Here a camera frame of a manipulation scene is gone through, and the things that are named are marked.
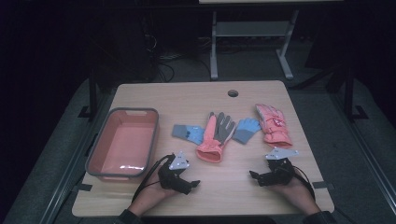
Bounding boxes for person's right hand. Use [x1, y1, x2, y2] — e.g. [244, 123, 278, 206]
[268, 175, 322, 217]

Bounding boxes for right hand-held gripper black cable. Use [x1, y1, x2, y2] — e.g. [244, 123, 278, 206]
[290, 165, 317, 202]

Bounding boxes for pink and grey glove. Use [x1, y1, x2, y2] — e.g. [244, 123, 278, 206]
[195, 111, 237, 164]

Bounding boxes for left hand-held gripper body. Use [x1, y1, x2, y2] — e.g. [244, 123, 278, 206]
[157, 150, 194, 196]

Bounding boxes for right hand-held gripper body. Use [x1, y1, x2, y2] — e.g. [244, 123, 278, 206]
[257, 147, 300, 188]

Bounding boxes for person's left hand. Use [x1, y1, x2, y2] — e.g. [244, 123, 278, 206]
[127, 173, 179, 217]

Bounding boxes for grey metal desk frame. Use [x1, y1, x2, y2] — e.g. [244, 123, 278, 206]
[209, 8, 301, 81]

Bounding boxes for pink printed ski glove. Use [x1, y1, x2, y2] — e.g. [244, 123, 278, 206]
[254, 103, 294, 149]

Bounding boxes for grey tape strip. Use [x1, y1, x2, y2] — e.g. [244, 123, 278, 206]
[311, 180, 335, 190]
[71, 183, 93, 192]

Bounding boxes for metal floor rail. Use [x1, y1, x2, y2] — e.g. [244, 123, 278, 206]
[38, 90, 117, 224]
[329, 91, 396, 217]

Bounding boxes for pink basin with grey rim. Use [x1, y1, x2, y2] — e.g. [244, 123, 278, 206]
[84, 106, 161, 183]

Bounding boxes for blue knit glove with dots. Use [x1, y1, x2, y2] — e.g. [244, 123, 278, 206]
[171, 123, 206, 147]

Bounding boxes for black floor cables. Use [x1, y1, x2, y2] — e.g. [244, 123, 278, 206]
[141, 18, 213, 83]

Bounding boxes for black stand post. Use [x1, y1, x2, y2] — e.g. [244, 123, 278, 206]
[78, 66, 99, 121]
[343, 60, 370, 122]

